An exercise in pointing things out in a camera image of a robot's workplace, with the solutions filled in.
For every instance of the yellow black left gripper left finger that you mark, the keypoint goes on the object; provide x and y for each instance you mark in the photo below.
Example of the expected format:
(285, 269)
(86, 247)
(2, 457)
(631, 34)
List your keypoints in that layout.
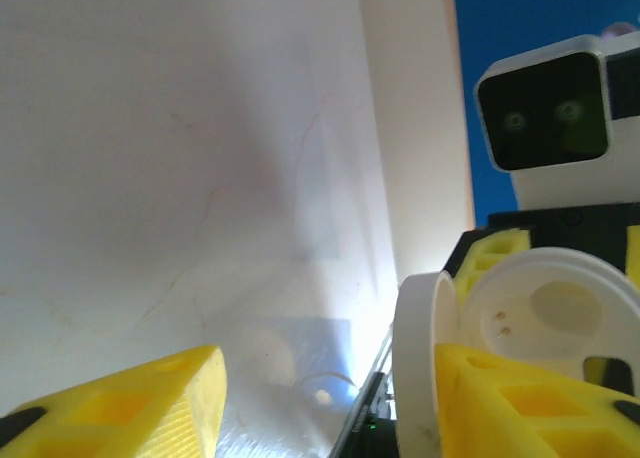
(125, 413)

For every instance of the white earbud charging case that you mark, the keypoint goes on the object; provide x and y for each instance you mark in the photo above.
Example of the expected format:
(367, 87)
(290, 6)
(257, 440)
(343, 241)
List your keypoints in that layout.
(525, 303)

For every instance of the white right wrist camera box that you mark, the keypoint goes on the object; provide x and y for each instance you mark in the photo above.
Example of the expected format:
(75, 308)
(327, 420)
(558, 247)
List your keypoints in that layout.
(545, 118)

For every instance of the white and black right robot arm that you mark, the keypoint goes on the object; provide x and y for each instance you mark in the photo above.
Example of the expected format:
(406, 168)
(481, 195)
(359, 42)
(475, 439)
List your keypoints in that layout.
(365, 428)

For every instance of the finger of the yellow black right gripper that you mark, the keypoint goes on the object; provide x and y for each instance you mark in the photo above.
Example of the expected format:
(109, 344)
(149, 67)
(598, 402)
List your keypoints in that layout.
(492, 245)
(634, 250)

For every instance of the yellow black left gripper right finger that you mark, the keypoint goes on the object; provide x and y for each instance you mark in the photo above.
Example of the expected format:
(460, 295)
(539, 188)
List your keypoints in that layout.
(525, 418)

